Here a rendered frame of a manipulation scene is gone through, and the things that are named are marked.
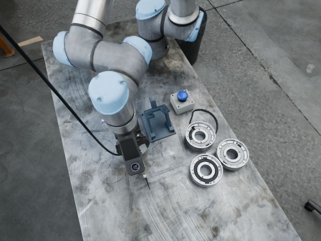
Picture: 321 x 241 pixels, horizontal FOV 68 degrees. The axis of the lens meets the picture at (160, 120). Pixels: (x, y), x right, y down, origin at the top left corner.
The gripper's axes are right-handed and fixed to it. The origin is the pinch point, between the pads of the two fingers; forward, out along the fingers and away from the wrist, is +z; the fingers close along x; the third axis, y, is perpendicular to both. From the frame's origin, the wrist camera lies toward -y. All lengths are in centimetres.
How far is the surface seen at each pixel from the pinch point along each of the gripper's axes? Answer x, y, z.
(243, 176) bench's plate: -31.5, -15.3, 9.8
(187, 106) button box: -22.6, 14.8, 7.4
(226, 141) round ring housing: -30.7, -2.7, 7.5
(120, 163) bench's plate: 6.9, 1.7, 8.5
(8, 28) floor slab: 97, 204, 94
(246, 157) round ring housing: -34.5, -9.9, 7.3
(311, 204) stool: -87, -33, 85
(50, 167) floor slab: 66, 43, 88
